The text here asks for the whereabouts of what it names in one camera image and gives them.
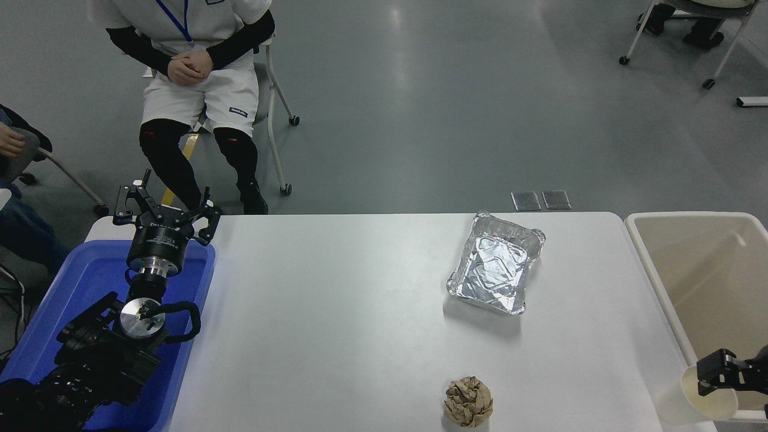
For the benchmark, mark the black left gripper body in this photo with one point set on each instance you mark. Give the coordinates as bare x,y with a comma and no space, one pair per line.
159,243

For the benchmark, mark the white paper cup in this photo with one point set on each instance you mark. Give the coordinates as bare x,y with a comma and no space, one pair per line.
675,402

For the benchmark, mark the person's right hand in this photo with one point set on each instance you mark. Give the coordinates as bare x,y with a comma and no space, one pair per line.
179,69

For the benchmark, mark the person's hand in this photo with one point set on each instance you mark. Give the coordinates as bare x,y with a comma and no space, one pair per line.
11,143

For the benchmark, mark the person's left hand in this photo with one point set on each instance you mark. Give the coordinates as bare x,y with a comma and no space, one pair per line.
200,63

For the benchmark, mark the blue plastic tray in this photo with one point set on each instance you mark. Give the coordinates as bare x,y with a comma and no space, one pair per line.
90,276

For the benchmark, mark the large pale bin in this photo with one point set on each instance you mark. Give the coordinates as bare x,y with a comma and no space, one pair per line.
708,282

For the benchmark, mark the white wheeled chair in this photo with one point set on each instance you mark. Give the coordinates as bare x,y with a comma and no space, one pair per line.
720,7
275,147

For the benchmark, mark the person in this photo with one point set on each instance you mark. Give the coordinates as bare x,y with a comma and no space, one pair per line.
702,36
24,231
198,102

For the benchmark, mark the grey wheeled chair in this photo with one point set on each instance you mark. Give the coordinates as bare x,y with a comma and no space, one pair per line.
30,144

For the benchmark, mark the grey metal floor plate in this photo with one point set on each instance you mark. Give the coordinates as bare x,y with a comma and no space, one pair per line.
525,201
555,200

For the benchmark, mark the silver foil tray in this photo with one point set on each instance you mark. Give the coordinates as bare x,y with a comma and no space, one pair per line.
495,264

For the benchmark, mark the crumpled tan paper ball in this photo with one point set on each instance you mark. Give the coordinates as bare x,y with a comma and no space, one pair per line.
468,402

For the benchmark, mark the white floor bar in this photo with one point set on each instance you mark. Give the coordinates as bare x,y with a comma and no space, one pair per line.
753,101

